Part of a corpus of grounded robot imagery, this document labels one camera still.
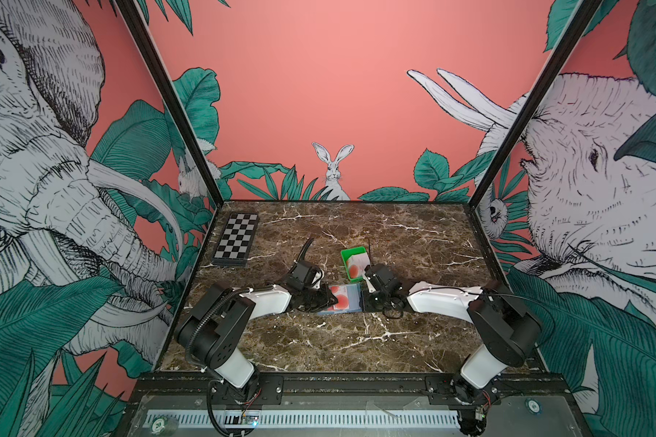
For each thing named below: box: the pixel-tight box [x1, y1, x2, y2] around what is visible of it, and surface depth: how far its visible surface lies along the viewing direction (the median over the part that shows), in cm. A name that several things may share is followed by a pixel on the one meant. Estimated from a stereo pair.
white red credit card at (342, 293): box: [327, 284, 349, 311], surface depth 93 cm
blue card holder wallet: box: [317, 283, 363, 316], surface depth 90 cm
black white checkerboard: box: [211, 212, 260, 268], surface depth 106 cm
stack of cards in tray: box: [347, 252, 371, 279], surface depth 100 cm
